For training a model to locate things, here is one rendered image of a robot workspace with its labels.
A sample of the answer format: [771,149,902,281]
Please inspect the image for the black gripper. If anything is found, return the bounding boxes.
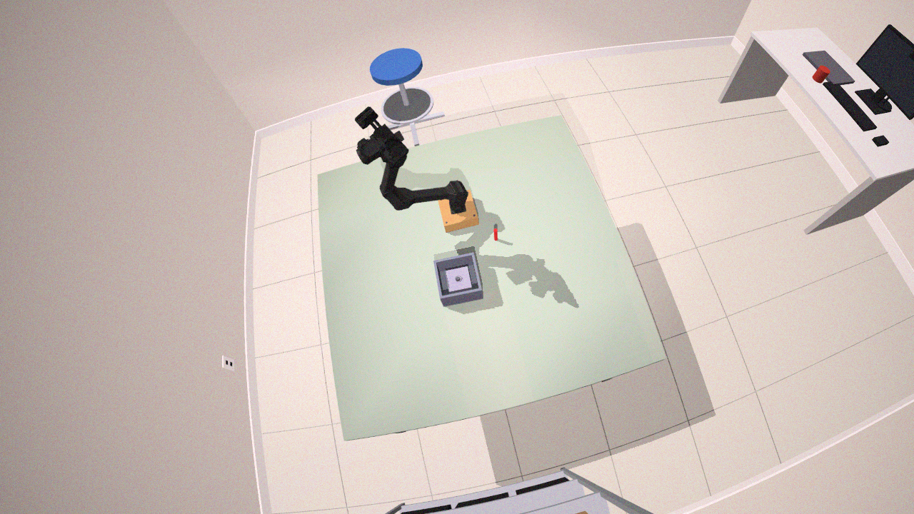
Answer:
[355,106,408,163]

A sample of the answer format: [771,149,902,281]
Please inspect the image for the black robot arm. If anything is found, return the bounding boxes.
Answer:
[356,136,468,214]

